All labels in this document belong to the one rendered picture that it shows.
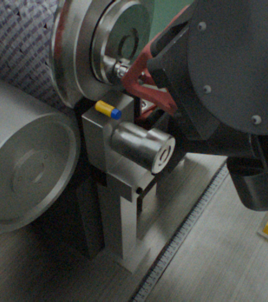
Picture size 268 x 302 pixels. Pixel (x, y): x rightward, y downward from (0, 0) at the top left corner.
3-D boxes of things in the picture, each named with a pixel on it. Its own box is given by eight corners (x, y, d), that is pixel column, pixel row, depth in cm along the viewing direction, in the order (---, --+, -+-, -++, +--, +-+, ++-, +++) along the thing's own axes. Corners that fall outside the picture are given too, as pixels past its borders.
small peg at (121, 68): (136, 87, 30) (142, 71, 30) (111, 75, 31) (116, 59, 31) (143, 88, 31) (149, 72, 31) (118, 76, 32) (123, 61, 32)
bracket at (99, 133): (135, 278, 53) (136, 145, 30) (102, 253, 56) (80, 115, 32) (152, 252, 56) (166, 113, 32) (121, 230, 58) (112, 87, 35)
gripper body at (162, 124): (196, 126, 49) (247, 127, 44) (157, 173, 44) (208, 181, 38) (181, 87, 46) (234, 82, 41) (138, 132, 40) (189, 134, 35)
